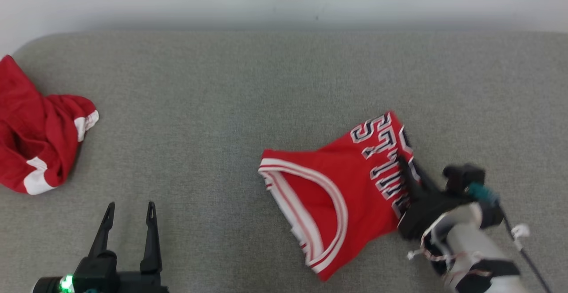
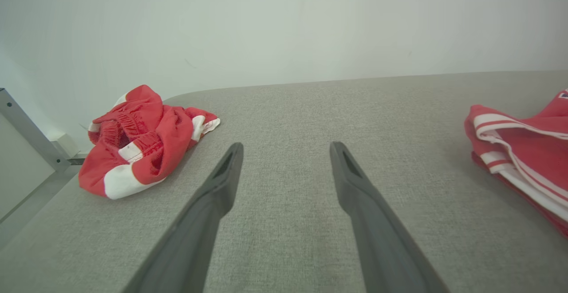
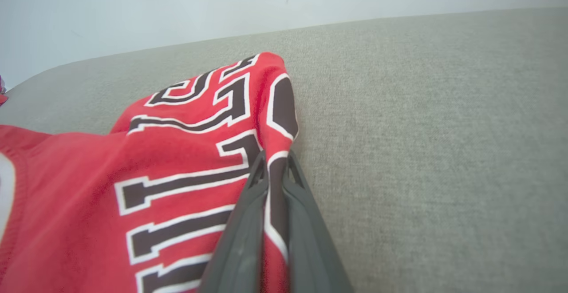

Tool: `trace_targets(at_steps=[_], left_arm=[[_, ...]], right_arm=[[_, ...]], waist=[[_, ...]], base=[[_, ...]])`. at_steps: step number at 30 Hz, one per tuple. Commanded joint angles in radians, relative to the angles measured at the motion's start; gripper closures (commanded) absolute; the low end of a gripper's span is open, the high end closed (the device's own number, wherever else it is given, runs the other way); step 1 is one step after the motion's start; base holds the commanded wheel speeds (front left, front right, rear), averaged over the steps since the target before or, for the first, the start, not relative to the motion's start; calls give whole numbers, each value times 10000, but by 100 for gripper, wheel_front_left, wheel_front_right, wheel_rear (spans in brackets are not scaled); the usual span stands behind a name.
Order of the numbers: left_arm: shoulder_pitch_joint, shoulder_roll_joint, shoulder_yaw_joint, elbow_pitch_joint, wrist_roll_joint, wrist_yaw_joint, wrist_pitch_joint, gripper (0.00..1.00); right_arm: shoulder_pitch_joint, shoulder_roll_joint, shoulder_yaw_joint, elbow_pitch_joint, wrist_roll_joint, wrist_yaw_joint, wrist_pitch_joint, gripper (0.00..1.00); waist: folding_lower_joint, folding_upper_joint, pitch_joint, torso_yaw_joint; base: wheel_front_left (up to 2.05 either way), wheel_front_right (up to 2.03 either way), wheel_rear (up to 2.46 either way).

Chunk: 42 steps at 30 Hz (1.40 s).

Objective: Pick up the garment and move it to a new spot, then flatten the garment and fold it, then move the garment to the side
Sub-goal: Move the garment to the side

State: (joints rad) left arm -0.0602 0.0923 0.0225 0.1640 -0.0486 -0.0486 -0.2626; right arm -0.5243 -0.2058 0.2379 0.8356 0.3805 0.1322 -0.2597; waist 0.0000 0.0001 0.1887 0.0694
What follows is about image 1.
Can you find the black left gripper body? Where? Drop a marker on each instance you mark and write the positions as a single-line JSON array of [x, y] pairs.
[[102, 275]]

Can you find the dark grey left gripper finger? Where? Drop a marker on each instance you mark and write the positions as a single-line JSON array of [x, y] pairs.
[[104, 231], [151, 244]]

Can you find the red Bulls basketball jersey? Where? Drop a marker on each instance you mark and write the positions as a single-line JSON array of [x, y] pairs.
[[337, 182]]

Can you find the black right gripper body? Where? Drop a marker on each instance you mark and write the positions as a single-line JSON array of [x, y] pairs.
[[426, 215]]

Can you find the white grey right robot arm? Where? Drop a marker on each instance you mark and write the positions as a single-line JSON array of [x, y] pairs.
[[470, 244]]

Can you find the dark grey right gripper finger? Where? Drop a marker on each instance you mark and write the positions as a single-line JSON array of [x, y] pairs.
[[408, 182], [428, 180]]

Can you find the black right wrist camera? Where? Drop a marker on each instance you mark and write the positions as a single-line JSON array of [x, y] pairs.
[[461, 175]]

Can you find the red shorts with white stripes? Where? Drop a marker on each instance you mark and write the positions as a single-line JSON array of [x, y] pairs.
[[40, 133]]

